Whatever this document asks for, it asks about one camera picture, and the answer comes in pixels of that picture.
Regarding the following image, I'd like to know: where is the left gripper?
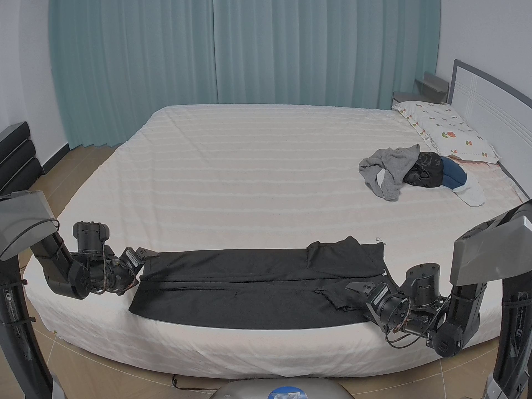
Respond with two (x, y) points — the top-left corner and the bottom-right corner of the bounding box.
(103, 248), (160, 294)

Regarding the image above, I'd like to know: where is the black chest of drawers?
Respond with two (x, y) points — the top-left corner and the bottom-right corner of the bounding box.
(0, 121), (43, 197)

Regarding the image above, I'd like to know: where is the black T-shirt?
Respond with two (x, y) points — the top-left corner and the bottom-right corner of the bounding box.
(129, 235), (401, 331)

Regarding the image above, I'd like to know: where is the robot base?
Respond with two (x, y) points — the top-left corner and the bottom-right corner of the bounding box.
(208, 380), (354, 399)

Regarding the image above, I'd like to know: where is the grey bedside table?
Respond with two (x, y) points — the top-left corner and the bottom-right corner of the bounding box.
(392, 72), (450, 106)

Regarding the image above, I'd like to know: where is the white printed pillow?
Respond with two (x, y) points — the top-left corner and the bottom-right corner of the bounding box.
(392, 100), (500, 165)

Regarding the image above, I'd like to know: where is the black printed garment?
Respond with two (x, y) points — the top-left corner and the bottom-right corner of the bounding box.
(402, 152), (444, 189)

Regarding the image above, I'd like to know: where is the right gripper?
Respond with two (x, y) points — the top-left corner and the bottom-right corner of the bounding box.
(346, 281), (415, 333)

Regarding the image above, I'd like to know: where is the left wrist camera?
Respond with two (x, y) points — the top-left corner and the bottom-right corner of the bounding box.
(124, 246), (145, 272)

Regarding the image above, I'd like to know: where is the black cable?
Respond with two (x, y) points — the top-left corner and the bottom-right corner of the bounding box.
(0, 219), (60, 257)
(171, 373), (227, 391)
(384, 327), (431, 349)

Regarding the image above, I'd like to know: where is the white knit garment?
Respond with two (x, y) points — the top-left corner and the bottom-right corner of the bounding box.
(453, 175), (486, 207)

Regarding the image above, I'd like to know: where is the bed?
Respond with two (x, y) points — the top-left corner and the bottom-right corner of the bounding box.
(23, 59), (532, 380)

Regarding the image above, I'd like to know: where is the grey garment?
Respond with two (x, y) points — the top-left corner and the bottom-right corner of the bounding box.
(359, 144), (421, 202)

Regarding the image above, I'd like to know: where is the dark blue garment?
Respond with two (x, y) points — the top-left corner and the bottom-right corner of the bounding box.
(441, 156), (469, 193)

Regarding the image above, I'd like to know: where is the blue-green curtain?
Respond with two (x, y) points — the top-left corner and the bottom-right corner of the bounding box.
(49, 0), (219, 151)
(212, 0), (442, 109)

